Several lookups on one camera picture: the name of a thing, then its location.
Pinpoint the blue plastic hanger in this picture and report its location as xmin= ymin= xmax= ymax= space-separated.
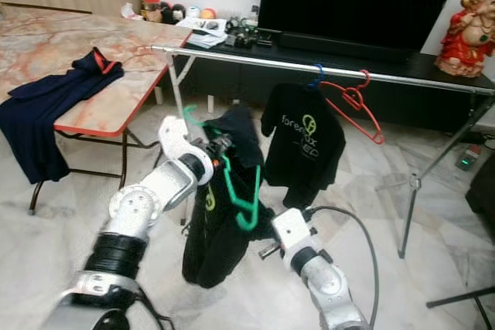
xmin=309 ymin=63 xmax=326 ymax=87

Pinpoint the black T-shirt small logo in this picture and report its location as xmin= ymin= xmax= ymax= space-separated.
xmin=182 ymin=104 xmax=275 ymax=288

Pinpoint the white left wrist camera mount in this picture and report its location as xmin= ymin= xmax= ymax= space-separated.
xmin=159 ymin=115 xmax=202 ymax=162

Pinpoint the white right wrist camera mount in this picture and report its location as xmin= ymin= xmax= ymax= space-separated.
xmin=272 ymin=208 xmax=314 ymax=252

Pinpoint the steel clothes rack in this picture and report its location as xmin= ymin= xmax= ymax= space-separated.
xmin=151 ymin=44 xmax=495 ymax=260

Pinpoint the black metal stand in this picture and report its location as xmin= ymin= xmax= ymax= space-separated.
xmin=425 ymin=285 xmax=495 ymax=327

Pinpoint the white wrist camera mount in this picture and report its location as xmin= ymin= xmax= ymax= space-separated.
xmin=159 ymin=115 xmax=202 ymax=162
xmin=272 ymin=208 xmax=314 ymax=252

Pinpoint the green plastic hanger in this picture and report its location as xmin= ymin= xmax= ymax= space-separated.
xmin=182 ymin=104 xmax=264 ymax=232

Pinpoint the navy shirt red collar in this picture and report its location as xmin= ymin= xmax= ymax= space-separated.
xmin=0 ymin=48 xmax=125 ymax=184

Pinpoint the red laughing Buddha statue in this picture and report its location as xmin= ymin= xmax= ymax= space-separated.
xmin=435 ymin=0 xmax=495 ymax=78

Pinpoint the red plastic hanger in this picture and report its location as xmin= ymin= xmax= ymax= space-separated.
xmin=321 ymin=70 xmax=386 ymax=145

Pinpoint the pink tissue pack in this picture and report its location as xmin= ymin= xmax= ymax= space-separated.
xmin=120 ymin=4 xmax=144 ymax=20

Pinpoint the dark brown sofa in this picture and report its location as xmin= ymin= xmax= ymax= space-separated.
xmin=466 ymin=164 xmax=495 ymax=226

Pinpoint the stack of white papers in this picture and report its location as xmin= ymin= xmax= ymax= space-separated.
xmin=176 ymin=17 xmax=229 ymax=41

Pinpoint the black soundbar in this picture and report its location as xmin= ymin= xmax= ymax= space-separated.
xmin=278 ymin=31 xmax=415 ymax=62

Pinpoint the clear jar red lid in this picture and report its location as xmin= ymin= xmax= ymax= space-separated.
xmin=143 ymin=0 xmax=162 ymax=22

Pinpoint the power strip green light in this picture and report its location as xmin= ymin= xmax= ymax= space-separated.
xmin=456 ymin=145 xmax=482 ymax=170

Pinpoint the marble pattern folding table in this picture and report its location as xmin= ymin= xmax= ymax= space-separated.
xmin=0 ymin=7 xmax=194 ymax=215

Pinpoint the black T-shirt forenax print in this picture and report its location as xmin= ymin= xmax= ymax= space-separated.
xmin=261 ymin=83 xmax=347 ymax=209

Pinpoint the black low TV cabinet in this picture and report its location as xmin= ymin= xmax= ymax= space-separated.
xmin=170 ymin=30 xmax=495 ymax=130

